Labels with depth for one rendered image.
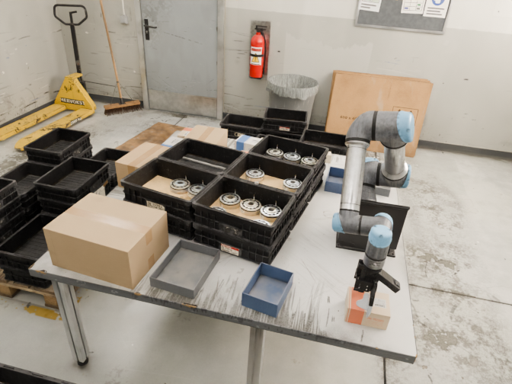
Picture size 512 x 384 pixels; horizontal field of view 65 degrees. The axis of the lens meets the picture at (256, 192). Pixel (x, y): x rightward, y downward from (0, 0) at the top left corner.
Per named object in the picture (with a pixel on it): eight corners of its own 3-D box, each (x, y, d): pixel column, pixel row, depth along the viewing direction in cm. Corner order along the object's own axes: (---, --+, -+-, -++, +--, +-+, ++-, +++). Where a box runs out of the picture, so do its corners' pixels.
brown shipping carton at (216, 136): (196, 145, 284) (196, 124, 276) (227, 150, 281) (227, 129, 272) (180, 164, 259) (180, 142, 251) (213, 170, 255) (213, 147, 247)
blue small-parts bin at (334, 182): (349, 196, 238) (351, 185, 234) (324, 190, 241) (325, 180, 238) (351, 180, 255) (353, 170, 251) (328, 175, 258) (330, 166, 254)
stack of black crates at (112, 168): (110, 183, 341) (104, 146, 323) (143, 189, 336) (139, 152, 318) (82, 208, 307) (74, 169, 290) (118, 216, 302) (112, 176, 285)
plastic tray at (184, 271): (193, 299, 163) (193, 290, 160) (149, 286, 167) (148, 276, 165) (219, 257, 185) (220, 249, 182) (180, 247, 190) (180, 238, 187)
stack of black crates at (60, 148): (68, 175, 348) (57, 126, 324) (99, 181, 343) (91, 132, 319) (36, 200, 314) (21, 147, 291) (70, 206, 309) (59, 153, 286)
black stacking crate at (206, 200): (293, 216, 198) (296, 196, 192) (270, 250, 174) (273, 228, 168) (222, 194, 210) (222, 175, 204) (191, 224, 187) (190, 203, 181)
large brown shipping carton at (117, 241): (169, 246, 190) (166, 211, 179) (132, 289, 165) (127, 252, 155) (96, 226, 199) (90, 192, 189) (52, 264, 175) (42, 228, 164)
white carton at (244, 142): (234, 152, 279) (235, 140, 274) (241, 145, 288) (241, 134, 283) (260, 158, 272) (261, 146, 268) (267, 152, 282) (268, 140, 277)
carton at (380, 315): (385, 307, 165) (388, 293, 161) (385, 330, 155) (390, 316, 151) (345, 299, 167) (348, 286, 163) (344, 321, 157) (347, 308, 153)
